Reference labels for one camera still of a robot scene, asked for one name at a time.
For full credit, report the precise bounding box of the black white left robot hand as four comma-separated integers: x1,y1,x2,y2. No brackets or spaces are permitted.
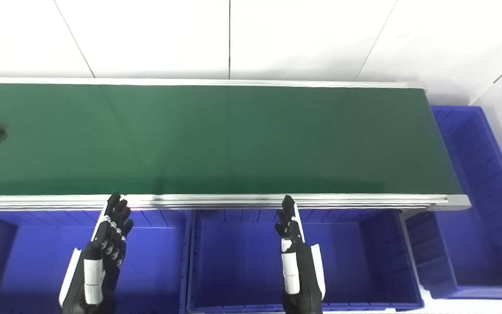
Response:
59,192,134,314

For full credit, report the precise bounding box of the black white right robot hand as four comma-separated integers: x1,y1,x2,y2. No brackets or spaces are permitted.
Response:
275,195,326,314

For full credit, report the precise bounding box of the blue plastic bin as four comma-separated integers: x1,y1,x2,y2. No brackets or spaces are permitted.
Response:
0,209,191,314
185,208,424,314
405,105,502,300

